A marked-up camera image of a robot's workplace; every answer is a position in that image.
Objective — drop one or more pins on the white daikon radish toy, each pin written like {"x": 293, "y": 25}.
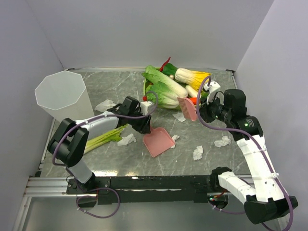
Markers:
{"x": 192, "y": 93}

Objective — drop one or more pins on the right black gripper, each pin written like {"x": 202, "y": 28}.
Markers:
{"x": 205, "y": 108}

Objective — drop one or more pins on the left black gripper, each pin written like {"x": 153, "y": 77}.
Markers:
{"x": 144, "y": 127}

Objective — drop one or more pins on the translucent white trash bin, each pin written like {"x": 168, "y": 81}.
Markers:
{"x": 64, "y": 95}

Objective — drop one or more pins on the front green lettuce head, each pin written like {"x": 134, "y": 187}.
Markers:
{"x": 166, "y": 97}

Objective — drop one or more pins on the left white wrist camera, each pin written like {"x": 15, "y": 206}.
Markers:
{"x": 146, "y": 107}

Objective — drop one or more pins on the orange carrot toy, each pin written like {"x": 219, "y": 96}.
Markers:
{"x": 193, "y": 100}

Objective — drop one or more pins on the red chili pepper toy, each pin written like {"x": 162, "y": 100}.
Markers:
{"x": 164, "y": 64}

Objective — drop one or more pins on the paper scrap beside dustpan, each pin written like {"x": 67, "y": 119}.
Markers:
{"x": 174, "y": 138}

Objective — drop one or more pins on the large paper scrap by bin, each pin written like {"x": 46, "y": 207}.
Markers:
{"x": 105, "y": 105}

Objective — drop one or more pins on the paper scrap right side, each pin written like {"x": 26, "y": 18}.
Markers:
{"x": 223, "y": 142}

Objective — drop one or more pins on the yellow leaf napa cabbage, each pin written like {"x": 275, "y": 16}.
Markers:
{"x": 192, "y": 78}

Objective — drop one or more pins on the aluminium frame rail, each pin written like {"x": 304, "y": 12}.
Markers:
{"x": 39, "y": 187}

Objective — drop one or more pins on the paper scrap near tray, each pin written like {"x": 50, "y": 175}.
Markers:
{"x": 179, "y": 116}

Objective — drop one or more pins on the paper scrap front centre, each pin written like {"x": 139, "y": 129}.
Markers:
{"x": 198, "y": 152}

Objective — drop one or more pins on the celery stalk toy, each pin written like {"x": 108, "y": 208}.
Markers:
{"x": 112, "y": 135}

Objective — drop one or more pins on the paper scrap left of dustpan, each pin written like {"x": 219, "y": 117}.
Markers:
{"x": 127, "y": 140}

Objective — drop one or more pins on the green plastic tray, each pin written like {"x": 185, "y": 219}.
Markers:
{"x": 170, "y": 84}

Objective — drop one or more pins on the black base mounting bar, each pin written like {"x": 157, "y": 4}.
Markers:
{"x": 143, "y": 189}

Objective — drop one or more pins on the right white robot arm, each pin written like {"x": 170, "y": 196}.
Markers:
{"x": 267, "y": 199}

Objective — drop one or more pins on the long green romaine lettuce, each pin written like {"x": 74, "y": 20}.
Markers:
{"x": 153, "y": 75}

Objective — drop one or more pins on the dark green leafy vegetable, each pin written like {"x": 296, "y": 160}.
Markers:
{"x": 169, "y": 69}

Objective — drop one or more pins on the pink hand brush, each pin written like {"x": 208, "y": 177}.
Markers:
{"x": 188, "y": 108}

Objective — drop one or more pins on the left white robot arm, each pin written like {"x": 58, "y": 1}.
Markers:
{"x": 68, "y": 143}

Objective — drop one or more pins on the pink plastic dustpan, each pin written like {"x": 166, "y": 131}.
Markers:
{"x": 158, "y": 141}

